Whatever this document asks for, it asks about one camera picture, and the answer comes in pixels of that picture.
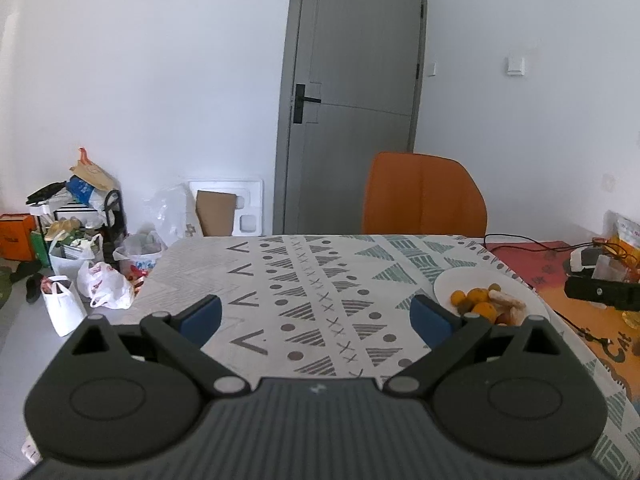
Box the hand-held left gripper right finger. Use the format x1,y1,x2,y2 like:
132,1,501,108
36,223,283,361
384,294,563,401

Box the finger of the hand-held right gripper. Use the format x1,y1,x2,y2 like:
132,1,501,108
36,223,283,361
564,277,640,311

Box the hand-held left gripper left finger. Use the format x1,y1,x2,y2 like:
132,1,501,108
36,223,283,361
67,294,251,401

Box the white plate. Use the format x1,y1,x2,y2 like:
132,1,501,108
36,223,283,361
433,266,552,332

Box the small clear plastic bag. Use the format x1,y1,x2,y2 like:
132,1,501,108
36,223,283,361
592,252,632,282

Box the red orange table mat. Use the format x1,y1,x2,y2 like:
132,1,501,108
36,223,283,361
484,240,640,378

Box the white charger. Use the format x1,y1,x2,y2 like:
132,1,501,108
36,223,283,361
569,247,608,276

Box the yellow snack packet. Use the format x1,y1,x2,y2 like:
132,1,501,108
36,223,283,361
612,212,640,261

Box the white bucket with bag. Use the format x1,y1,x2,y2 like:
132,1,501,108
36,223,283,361
113,231,169,277

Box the white bag with red print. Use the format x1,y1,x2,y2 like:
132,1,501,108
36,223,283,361
76,261,136,310

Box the brown cardboard box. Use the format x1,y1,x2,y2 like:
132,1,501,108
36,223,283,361
195,190,236,237

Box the orange chair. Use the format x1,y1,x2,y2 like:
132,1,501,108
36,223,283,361
361,152,488,239

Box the white foam board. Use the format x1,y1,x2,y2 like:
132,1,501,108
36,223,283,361
187,177,264,237

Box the black metal rack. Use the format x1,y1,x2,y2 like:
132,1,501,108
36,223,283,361
101,189,129,247

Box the plain white plastic bag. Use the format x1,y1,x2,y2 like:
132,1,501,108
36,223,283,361
41,275,89,337

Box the white bag with groceries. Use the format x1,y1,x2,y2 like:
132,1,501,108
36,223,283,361
48,233,105,277

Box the pale yellow item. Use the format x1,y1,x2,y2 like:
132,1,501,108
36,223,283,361
44,217,83,242

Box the dark slipper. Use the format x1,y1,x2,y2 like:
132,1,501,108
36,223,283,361
25,274,46,304
11,259,45,283

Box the blue white plastic bag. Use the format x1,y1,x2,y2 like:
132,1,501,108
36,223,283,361
66,175,108,211

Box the brown paper bag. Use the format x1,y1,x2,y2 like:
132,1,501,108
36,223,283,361
69,147,117,192

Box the black flat item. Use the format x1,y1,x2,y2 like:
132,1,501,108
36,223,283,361
26,181,68,206

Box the orange box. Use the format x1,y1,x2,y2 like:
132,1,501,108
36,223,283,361
0,213,37,262

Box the grey door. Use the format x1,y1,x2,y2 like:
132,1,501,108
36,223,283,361
273,0,429,236

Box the black cable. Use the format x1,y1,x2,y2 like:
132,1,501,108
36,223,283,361
482,232,603,257

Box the black door handle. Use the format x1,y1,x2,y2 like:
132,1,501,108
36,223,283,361
294,83,322,124

